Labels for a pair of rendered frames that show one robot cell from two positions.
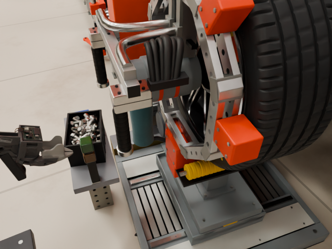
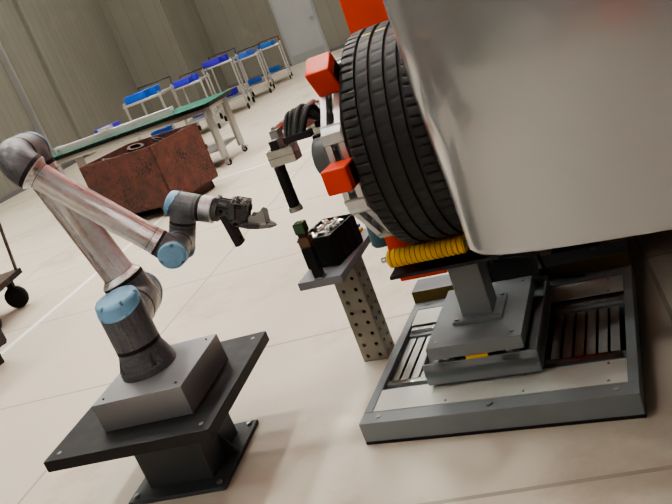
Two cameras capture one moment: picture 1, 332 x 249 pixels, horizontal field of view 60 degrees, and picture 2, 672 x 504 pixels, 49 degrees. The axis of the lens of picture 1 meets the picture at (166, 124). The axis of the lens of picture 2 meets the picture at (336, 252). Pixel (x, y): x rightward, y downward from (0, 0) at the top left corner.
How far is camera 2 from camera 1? 1.80 m
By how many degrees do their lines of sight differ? 45
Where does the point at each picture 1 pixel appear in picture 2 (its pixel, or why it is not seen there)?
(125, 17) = not seen: hidden behind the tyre
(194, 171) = (392, 254)
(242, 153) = (332, 183)
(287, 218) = (587, 373)
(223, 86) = (324, 132)
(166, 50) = (295, 113)
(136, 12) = not seen: hidden behind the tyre
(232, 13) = (316, 77)
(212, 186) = (467, 310)
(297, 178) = not seen: outside the picture
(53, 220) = (318, 367)
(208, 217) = (443, 340)
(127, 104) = (277, 159)
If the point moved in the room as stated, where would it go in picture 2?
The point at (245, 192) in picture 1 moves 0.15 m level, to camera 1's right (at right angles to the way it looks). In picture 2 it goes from (512, 321) to (558, 321)
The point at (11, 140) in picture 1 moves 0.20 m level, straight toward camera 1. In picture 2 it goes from (226, 203) to (215, 221)
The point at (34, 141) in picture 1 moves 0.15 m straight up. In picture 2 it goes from (240, 204) to (222, 161)
